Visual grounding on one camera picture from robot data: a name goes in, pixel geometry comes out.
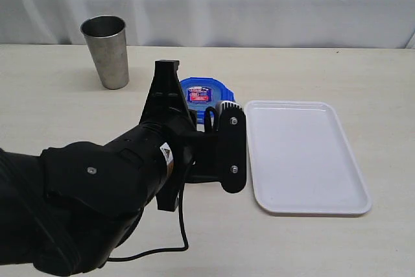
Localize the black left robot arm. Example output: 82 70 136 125
1 60 219 276

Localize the blue plastic lid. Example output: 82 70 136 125
180 77 235 125

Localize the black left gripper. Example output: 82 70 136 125
139 60 219 211

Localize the white rectangular tray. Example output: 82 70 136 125
244 100 372 217

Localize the stainless steel cup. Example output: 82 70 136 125
80 15 129 90

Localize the white backdrop curtain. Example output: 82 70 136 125
1 0 414 49

